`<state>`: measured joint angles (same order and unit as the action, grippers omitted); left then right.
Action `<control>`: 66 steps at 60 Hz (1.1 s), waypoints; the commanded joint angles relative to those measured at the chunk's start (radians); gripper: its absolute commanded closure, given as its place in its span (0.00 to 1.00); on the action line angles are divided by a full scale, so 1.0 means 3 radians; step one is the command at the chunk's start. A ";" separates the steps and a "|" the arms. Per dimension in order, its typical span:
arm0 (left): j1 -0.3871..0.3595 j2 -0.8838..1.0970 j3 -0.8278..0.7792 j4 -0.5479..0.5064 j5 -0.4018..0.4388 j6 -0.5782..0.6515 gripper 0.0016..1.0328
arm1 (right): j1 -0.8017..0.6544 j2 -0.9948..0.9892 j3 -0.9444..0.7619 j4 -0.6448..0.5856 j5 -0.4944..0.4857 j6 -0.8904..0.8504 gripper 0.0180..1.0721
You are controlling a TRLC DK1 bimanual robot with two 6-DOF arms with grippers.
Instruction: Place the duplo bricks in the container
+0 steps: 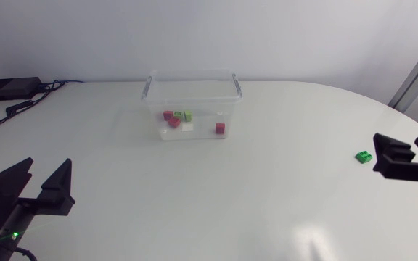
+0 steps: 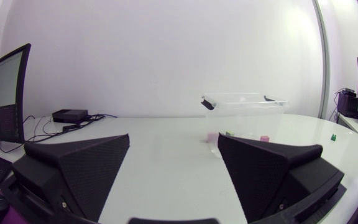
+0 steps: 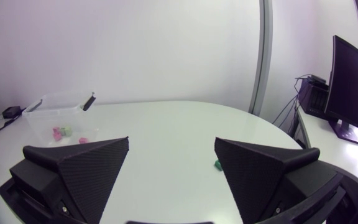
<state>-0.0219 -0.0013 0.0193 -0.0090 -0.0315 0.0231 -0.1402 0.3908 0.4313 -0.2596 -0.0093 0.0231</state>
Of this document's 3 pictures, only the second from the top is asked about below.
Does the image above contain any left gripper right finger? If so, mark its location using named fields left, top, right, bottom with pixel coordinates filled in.
left=217, top=133, right=345, bottom=224

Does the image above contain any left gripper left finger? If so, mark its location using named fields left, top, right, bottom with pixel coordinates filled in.
left=12, top=133, right=131, bottom=223

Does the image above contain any clear plastic container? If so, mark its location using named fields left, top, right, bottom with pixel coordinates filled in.
left=200, top=92, right=290, bottom=144

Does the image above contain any black power brick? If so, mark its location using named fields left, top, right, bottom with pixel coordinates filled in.
left=52, top=109, right=89, bottom=124

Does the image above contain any black cable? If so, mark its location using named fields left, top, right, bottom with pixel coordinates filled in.
left=0, top=113, right=118, bottom=154

